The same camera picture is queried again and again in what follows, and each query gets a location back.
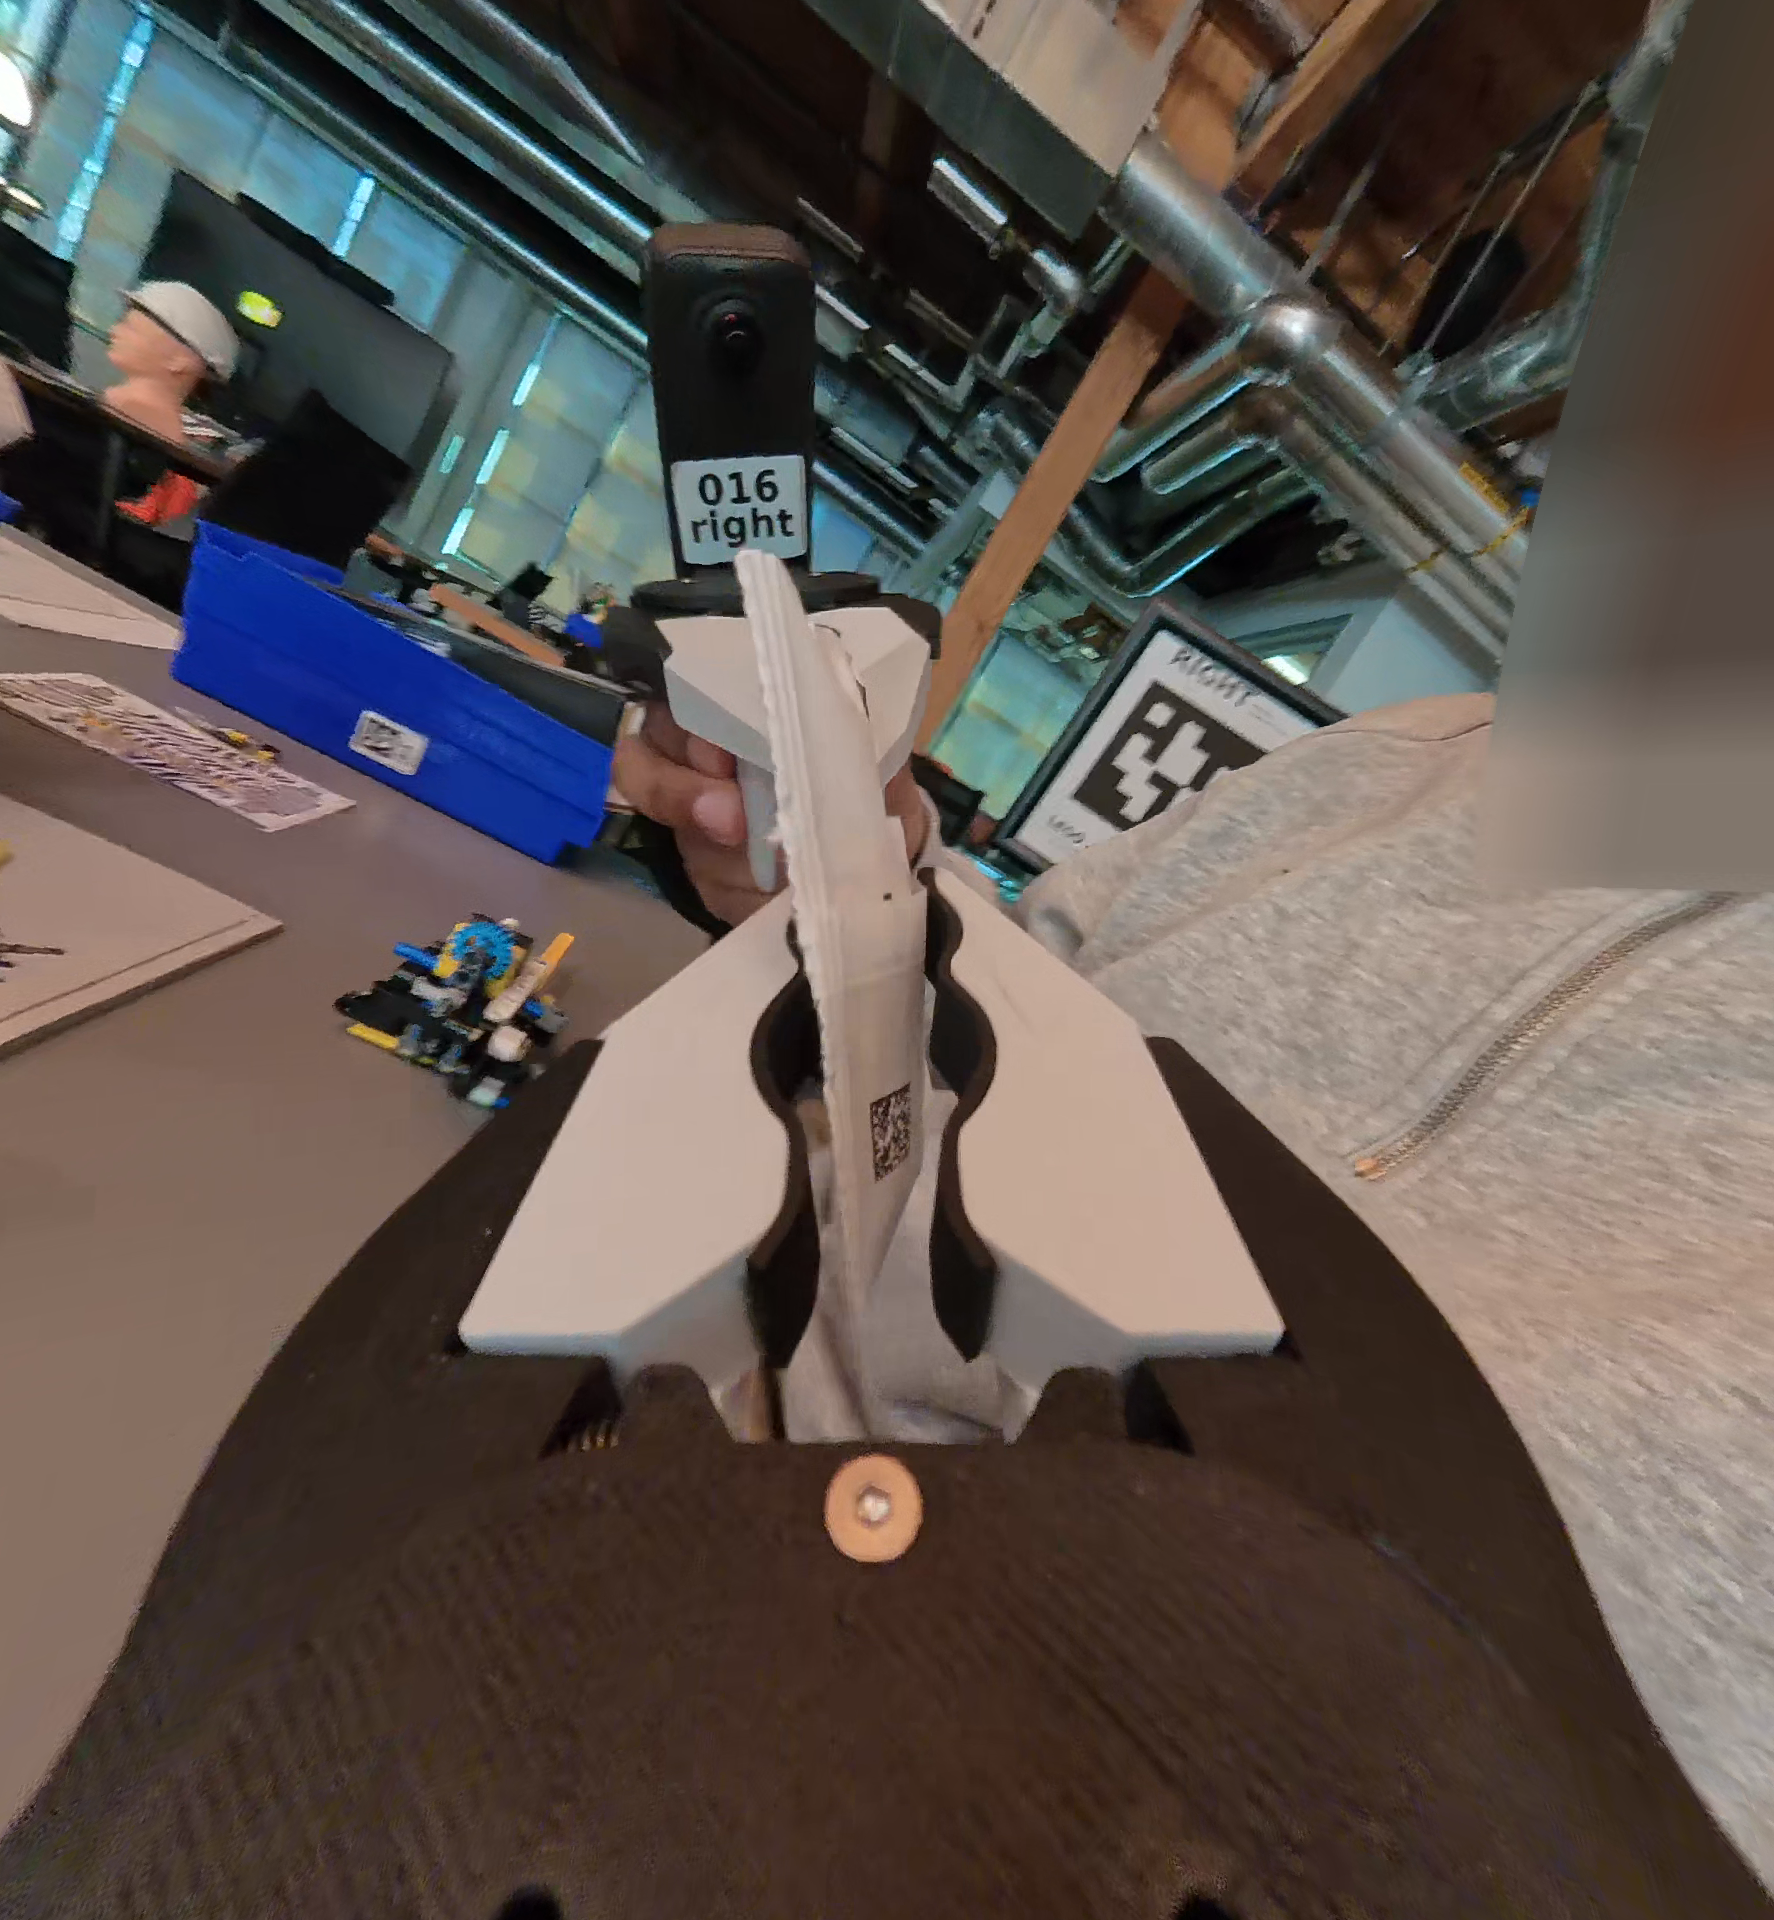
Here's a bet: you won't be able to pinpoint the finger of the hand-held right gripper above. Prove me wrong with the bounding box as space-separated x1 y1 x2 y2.
658 607 778 754
831 603 935 782

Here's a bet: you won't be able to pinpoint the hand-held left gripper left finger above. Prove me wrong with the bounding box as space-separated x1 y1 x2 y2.
456 878 839 1437

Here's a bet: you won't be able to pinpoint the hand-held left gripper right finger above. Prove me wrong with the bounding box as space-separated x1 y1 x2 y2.
914 869 1289 1437

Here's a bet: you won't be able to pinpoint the small white paper bag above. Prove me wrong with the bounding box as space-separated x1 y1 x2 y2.
733 549 1042 1447

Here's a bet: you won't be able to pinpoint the partly built lego model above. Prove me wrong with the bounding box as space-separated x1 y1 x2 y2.
335 912 576 1109

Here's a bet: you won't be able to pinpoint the person's right hand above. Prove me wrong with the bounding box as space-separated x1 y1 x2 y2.
609 719 935 932

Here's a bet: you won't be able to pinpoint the framed black-white marker sign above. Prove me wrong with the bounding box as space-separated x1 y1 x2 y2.
996 599 1346 872

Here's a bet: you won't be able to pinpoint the black monitor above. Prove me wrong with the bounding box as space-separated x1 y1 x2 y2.
122 172 461 529

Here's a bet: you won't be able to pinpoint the person's grey hoodie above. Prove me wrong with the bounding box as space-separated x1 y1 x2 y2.
1019 694 1774 1920

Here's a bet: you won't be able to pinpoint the silver ventilation ducts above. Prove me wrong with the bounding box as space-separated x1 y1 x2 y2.
963 136 1580 602

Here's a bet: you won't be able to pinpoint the mannequin head white hard hat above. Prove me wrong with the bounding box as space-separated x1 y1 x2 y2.
98 280 242 440

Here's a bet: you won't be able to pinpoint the printed sticker sheet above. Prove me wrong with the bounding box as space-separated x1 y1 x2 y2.
0 672 356 830

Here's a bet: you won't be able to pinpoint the open instruction booklet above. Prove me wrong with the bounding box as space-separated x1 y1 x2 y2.
0 766 283 1090

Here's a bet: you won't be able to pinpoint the wooden post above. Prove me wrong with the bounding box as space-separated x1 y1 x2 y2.
914 271 1191 753

